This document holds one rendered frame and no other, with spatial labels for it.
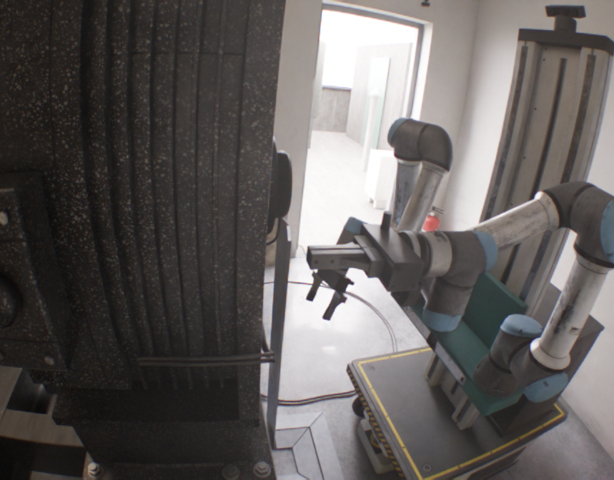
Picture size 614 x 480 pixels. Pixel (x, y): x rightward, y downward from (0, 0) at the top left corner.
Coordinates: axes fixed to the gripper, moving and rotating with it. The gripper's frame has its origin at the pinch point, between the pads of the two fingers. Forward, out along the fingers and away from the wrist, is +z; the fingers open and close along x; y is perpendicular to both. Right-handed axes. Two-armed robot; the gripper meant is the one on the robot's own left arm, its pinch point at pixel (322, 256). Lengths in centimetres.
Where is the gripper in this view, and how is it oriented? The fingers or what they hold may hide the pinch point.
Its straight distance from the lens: 53.2
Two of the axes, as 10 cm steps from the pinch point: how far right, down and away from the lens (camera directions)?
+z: -9.7, 0.1, -2.4
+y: 1.0, -8.9, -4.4
